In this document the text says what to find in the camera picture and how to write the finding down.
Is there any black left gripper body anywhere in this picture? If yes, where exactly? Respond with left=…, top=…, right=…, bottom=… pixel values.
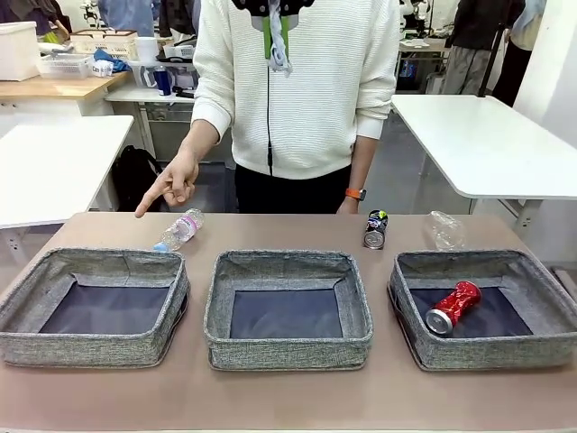
left=230, top=0, right=315, bottom=18

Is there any pink-label water bottle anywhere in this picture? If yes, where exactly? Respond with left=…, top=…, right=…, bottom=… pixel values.
left=152, top=207, right=206, bottom=253

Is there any dark blue soda can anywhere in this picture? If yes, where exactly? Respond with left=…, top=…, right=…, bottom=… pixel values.
left=362, top=208, right=389, bottom=250

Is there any crushed clear plastic cup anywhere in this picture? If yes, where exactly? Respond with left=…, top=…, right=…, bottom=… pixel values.
left=422, top=210, right=468, bottom=253

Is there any crushed red soda can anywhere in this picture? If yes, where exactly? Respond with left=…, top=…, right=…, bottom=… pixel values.
left=425, top=280, right=482, bottom=337

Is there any person's left forearm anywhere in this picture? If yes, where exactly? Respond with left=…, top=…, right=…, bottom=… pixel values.
left=347, top=133, right=379, bottom=193

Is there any person's right forearm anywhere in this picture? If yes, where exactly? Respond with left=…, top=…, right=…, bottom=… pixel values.
left=178, top=117, right=226, bottom=166

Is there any person's right hand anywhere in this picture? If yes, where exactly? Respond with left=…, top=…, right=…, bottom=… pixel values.
left=133, top=151, right=203, bottom=219

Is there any person's left hand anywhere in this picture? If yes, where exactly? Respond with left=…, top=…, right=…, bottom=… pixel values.
left=335, top=197, right=362, bottom=216

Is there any person in white sweater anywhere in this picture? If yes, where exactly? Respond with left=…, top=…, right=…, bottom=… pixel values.
left=191, top=0, right=402, bottom=216

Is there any white cylinder container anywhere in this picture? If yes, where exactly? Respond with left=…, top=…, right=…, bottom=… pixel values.
left=133, top=36, right=159, bottom=63

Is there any blue drinking bottle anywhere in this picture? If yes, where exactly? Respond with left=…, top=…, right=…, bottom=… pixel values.
left=152, top=64, right=174, bottom=97

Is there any bystander in blue shirt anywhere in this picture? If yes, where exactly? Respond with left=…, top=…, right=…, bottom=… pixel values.
left=96, top=0, right=162, bottom=40

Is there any background work desk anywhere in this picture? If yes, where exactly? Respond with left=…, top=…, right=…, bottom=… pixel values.
left=396, top=38, right=452, bottom=91

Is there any white background desk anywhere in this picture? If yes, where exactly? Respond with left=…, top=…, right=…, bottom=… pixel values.
left=105, top=84, right=196, bottom=106

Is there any blue cloth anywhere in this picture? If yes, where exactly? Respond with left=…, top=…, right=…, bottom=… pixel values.
left=92, top=48, right=132, bottom=76

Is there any white crate with wooden rim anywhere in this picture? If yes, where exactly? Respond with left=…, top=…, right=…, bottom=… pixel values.
left=69, top=29, right=139, bottom=62

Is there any bystander in grey trousers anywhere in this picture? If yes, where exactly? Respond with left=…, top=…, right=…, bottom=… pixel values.
left=444, top=0, right=527, bottom=97

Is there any black backpack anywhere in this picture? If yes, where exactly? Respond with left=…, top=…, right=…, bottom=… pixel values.
left=111, top=144, right=169, bottom=213

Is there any white plastic tray basket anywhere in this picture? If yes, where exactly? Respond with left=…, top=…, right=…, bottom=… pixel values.
left=35, top=52, right=94, bottom=81

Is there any black slanted pole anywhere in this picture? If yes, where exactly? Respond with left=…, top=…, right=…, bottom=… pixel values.
left=477, top=26, right=504, bottom=98

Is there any wooden top table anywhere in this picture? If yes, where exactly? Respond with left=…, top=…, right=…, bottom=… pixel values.
left=0, top=69, right=133, bottom=119

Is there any bystander in dark top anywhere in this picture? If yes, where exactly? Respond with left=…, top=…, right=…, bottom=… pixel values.
left=0, top=0, right=73, bottom=44

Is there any bystander in light top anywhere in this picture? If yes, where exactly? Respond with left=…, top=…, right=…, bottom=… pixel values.
left=493, top=0, right=549, bottom=108

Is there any white storage box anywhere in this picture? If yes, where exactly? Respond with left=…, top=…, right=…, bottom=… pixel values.
left=0, top=21, right=41, bottom=82

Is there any grey fabric basket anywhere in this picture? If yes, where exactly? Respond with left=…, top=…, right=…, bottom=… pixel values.
left=202, top=250, right=375, bottom=373
left=0, top=246, right=190, bottom=369
left=387, top=249, right=577, bottom=373

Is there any black cord on sweater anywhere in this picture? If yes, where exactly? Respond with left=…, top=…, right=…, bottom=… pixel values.
left=265, top=67, right=274, bottom=175

